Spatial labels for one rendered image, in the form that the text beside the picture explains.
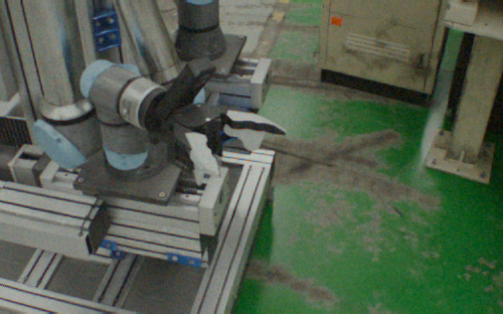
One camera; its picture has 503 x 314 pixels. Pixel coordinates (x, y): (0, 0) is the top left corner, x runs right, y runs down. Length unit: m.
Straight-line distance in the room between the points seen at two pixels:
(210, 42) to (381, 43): 1.20
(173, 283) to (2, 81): 0.74
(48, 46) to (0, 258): 1.03
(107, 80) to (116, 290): 0.89
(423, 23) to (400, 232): 0.92
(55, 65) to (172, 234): 0.54
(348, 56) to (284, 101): 0.36
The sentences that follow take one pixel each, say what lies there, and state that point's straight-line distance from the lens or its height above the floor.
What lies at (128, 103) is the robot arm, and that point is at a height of 1.06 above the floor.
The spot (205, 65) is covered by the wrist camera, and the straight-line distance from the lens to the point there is 0.85.
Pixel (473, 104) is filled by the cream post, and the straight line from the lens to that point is 2.38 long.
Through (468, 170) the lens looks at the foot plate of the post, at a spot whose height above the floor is 0.01.
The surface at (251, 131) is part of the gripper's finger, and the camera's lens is 0.90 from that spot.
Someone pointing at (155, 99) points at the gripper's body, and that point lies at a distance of 0.92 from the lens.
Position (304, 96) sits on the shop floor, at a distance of 2.81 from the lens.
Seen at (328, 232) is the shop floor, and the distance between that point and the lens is 2.18.
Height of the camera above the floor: 1.60
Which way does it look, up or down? 41 degrees down
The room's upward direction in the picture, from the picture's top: straight up
